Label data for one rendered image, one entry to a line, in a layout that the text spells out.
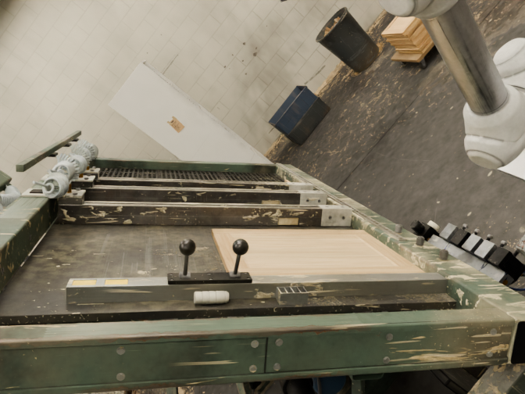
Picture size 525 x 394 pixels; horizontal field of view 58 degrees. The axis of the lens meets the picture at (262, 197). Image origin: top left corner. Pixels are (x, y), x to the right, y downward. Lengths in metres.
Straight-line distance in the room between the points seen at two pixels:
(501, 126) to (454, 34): 0.34
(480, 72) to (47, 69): 6.13
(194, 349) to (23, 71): 6.30
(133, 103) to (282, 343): 4.60
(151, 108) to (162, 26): 1.66
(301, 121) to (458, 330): 4.96
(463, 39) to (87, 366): 1.05
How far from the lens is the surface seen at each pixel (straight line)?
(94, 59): 6.82
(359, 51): 5.97
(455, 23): 1.22
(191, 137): 5.41
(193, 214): 1.75
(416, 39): 4.70
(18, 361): 0.96
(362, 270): 1.40
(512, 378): 1.29
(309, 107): 5.93
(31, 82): 7.02
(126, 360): 0.94
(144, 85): 5.36
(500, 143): 1.48
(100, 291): 1.15
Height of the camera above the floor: 1.79
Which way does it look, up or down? 18 degrees down
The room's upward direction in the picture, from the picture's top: 52 degrees counter-clockwise
